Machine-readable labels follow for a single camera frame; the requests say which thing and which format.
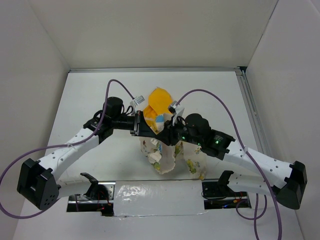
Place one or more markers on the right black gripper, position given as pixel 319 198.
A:
pixel 167 135

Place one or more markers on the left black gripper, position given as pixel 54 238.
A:
pixel 141 128

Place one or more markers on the yellow and cream baby jacket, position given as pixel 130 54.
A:
pixel 163 158

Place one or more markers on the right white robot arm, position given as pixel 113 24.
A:
pixel 286 181

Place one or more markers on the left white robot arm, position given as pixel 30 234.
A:
pixel 39 180

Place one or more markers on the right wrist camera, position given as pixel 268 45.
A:
pixel 176 110

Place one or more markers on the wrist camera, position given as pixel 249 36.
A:
pixel 137 100
pixel 176 110

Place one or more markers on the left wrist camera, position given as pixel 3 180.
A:
pixel 137 100

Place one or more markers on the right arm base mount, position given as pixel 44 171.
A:
pixel 217 195

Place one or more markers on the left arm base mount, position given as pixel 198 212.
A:
pixel 98 197

